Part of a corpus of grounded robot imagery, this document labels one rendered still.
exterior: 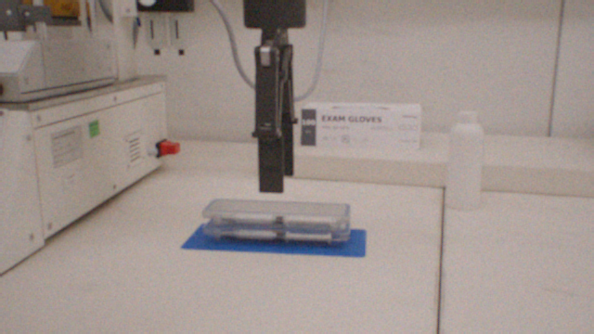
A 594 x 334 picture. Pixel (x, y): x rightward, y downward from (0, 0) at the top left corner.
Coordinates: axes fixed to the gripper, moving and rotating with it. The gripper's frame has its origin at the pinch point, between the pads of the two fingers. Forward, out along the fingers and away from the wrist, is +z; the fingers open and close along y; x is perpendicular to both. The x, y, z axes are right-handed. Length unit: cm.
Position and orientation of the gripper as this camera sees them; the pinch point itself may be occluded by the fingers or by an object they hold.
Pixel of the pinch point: (277, 162)
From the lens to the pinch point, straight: 71.8
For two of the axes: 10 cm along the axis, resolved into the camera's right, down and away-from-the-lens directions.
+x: 9.9, 0.2, -1.3
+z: 0.0, 9.7, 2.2
